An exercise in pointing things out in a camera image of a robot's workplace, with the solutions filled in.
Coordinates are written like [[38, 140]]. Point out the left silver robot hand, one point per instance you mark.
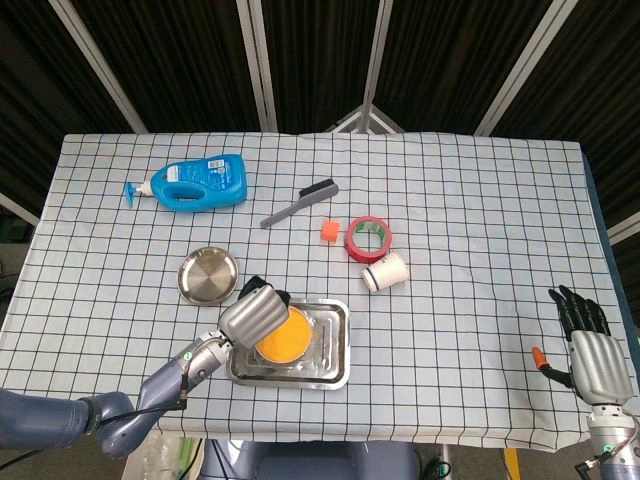
[[252, 317]]

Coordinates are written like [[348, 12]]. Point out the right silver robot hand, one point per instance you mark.
[[597, 365]]

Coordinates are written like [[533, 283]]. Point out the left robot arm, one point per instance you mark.
[[125, 430]]

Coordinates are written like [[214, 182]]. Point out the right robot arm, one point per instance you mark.
[[617, 445]]

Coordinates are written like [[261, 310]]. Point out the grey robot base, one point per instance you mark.
[[310, 462]]

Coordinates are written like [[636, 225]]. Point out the orange bowl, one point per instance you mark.
[[290, 342]]

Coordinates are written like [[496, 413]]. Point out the round steel plate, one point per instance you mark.
[[207, 276]]

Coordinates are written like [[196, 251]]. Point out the rectangular steel tray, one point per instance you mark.
[[331, 361]]

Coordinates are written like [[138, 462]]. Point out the orange cube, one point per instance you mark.
[[329, 232]]

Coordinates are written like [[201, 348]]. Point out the red tape roll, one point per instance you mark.
[[351, 251]]

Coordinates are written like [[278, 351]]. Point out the grey brush black bristles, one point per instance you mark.
[[300, 205]]

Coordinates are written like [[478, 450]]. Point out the yellow strip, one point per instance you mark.
[[511, 465]]

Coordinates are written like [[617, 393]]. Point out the white checkered tablecloth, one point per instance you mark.
[[475, 300]]

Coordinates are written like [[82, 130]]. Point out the white paper cup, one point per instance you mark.
[[387, 272]]

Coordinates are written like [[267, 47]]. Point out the blue detergent pump bottle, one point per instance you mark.
[[210, 175]]

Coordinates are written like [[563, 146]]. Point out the clear plastic bag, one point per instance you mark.
[[167, 457]]

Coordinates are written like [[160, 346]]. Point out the white triangular screen foot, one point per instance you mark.
[[350, 121]]

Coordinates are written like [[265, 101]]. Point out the white frame bar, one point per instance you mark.
[[20, 210], [625, 229]]

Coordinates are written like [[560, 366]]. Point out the white screen frame post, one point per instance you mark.
[[377, 50], [258, 70], [526, 65], [101, 70]]

